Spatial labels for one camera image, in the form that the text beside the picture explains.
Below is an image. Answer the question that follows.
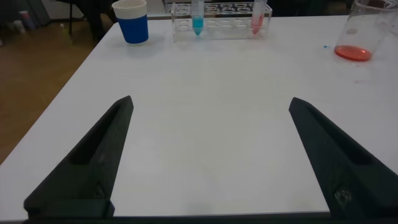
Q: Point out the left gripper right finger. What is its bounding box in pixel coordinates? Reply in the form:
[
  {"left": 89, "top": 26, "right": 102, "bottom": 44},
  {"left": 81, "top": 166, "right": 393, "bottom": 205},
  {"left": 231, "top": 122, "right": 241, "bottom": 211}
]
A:
[{"left": 288, "top": 96, "right": 398, "bottom": 220}]

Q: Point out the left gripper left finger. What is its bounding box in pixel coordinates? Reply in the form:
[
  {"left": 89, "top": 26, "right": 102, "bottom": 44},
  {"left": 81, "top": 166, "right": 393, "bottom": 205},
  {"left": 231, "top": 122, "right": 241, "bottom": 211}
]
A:
[{"left": 23, "top": 95, "right": 135, "bottom": 220}]

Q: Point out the blue pigment test tube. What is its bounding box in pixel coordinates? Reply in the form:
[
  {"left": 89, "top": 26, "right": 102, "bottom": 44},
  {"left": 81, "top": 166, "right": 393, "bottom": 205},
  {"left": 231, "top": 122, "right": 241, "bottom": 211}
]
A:
[{"left": 191, "top": 0, "right": 205, "bottom": 37}]

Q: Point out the clear glass beaker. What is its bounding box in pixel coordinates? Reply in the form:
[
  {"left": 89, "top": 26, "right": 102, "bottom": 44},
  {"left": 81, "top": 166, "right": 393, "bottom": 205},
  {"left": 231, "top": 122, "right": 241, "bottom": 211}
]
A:
[{"left": 333, "top": 0, "right": 398, "bottom": 62}]

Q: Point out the pale red pigment test tube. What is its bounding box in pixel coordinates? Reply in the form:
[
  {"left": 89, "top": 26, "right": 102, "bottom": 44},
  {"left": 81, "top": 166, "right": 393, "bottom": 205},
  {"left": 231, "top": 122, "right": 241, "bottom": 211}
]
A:
[{"left": 250, "top": 0, "right": 267, "bottom": 35}]

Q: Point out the clear acrylic tube rack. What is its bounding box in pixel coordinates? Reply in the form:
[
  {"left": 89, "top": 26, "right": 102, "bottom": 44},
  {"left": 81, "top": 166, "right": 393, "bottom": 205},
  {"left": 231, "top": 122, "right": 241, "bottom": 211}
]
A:
[{"left": 170, "top": 1, "right": 274, "bottom": 43}]

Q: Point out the blue white paper cup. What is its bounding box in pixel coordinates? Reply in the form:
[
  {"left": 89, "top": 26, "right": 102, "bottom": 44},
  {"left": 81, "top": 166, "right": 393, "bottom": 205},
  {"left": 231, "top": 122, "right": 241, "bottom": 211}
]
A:
[{"left": 111, "top": 0, "right": 149, "bottom": 45}]

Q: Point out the small white cup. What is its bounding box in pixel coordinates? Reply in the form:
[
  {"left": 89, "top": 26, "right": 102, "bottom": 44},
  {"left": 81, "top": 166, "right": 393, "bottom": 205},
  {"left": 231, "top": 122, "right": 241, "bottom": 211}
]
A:
[{"left": 12, "top": 20, "right": 25, "bottom": 35}]

